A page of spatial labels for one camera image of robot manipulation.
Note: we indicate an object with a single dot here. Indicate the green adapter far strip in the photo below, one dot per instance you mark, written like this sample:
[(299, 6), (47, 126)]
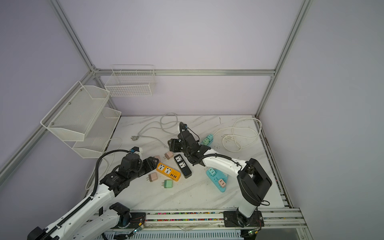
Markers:
[(205, 142)]

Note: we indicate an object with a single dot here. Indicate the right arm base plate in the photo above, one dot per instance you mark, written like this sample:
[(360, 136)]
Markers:
[(236, 219)]

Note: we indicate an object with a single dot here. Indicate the white wire basket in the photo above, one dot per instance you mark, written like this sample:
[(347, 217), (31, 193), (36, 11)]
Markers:
[(131, 81)]

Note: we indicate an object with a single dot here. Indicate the aluminium frame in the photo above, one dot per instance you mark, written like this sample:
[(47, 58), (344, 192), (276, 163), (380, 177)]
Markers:
[(18, 158)]

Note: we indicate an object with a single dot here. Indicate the green adapter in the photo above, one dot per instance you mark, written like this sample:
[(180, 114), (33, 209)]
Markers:
[(167, 184)]

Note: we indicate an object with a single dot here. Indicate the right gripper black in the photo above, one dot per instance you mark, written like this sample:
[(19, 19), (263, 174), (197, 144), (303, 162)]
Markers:
[(173, 146)]

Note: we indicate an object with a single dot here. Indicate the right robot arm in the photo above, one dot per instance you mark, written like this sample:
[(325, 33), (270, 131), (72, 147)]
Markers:
[(253, 180)]

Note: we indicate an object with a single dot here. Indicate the teal adapter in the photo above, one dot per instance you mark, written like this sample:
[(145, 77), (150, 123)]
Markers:
[(212, 172)]

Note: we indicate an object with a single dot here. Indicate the white mesh two-tier shelf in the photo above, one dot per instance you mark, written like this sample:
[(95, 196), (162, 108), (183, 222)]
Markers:
[(83, 121)]

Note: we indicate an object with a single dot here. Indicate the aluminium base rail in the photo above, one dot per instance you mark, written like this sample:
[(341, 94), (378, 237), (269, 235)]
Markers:
[(286, 224)]

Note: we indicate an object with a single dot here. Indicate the teal power strip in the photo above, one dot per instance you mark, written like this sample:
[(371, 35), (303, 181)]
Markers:
[(215, 179)]

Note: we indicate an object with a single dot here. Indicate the blue power strip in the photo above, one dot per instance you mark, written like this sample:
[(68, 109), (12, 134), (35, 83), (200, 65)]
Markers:
[(209, 144)]

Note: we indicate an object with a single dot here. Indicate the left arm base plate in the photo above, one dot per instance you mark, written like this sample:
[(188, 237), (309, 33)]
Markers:
[(133, 221)]

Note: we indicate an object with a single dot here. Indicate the teal adapter strip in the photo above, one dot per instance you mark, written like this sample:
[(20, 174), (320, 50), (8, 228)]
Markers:
[(210, 137)]

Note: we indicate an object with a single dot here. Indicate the black power strip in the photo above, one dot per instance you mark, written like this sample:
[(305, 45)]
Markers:
[(184, 168)]

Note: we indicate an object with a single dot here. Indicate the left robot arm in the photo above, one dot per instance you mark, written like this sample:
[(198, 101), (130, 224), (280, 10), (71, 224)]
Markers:
[(87, 219)]

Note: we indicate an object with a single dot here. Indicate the orange power strip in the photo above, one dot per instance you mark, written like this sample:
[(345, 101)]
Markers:
[(168, 172)]

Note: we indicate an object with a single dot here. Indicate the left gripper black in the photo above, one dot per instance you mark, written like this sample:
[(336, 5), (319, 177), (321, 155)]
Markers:
[(149, 163)]

